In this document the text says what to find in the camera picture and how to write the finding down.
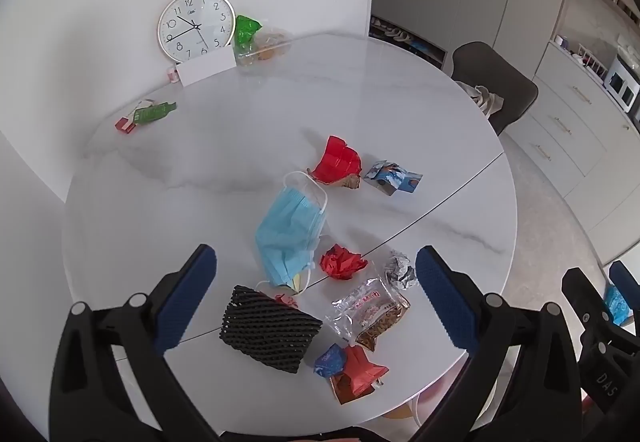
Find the round white wall clock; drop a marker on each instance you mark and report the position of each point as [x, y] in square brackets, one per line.
[196, 26]

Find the grey drawer cabinet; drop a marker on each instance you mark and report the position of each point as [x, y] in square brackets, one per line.
[580, 132]

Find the large crumpled printed paper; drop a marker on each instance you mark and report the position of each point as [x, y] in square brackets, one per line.
[401, 269]

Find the small red wrapper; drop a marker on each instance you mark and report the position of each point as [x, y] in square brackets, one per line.
[286, 298]

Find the red and brown wrapper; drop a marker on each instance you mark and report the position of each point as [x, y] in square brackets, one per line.
[357, 374]

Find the black foam net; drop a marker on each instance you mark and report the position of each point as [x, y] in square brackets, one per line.
[267, 329]

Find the clear plastic bag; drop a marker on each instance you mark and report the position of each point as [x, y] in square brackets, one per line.
[267, 45]

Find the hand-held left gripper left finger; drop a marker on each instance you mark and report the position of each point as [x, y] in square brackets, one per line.
[186, 297]

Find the white countertop appliance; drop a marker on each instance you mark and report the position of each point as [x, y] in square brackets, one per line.
[622, 82]

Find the clear snack wrapper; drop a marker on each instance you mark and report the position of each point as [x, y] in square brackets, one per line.
[367, 314]

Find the green plastic bag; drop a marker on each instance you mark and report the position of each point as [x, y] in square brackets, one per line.
[246, 32]

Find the row of shoes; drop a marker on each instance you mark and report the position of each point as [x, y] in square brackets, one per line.
[405, 38]

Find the white dish rack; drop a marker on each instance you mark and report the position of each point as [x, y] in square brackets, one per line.
[590, 61]

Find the small pink box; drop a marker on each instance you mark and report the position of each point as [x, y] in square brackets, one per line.
[173, 74]

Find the green packet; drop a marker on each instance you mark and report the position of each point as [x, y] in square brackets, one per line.
[152, 114]

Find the blue face mask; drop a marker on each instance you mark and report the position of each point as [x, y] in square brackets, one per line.
[290, 237]

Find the blue plastic bag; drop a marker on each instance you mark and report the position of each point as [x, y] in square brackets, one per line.
[616, 304]

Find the crushed blue carton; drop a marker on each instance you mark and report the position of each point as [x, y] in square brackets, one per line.
[392, 177]

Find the dark grey chair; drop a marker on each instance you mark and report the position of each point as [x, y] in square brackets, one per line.
[495, 82]

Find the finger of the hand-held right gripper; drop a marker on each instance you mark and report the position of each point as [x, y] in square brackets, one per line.
[582, 292]
[624, 275]

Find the blue candy wrapper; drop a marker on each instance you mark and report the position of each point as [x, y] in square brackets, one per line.
[330, 360]

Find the beige cloth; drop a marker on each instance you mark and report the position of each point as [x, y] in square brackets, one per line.
[485, 98]

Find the white card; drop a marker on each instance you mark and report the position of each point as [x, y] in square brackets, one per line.
[206, 69]

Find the red paper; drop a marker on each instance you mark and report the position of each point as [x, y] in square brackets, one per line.
[342, 262]

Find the torn red carton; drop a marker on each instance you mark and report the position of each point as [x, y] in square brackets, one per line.
[339, 165]

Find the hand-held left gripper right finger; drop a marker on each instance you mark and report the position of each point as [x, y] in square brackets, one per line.
[442, 297]

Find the small red box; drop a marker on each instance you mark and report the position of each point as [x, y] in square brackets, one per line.
[125, 123]

